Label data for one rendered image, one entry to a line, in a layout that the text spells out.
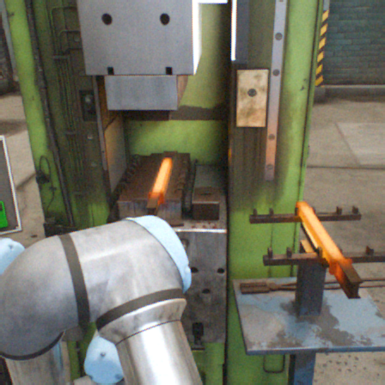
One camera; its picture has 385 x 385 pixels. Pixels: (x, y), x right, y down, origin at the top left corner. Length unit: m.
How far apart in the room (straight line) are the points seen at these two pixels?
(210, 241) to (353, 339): 0.47
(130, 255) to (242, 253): 1.09
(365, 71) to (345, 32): 0.67
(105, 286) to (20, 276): 0.10
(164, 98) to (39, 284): 0.82
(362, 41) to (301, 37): 5.94
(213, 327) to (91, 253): 1.05
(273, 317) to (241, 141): 0.55
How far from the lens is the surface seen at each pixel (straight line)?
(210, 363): 1.67
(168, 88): 1.24
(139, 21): 1.23
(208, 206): 1.35
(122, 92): 1.27
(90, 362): 0.83
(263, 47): 1.36
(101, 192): 1.55
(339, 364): 2.27
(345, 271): 1.01
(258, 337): 1.23
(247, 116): 1.38
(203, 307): 1.50
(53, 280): 0.53
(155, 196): 1.32
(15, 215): 1.35
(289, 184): 1.50
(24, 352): 0.61
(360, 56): 7.34
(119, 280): 0.54
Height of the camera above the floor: 1.58
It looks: 25 degrees down
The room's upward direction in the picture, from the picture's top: 1 degrees counter-clockwise
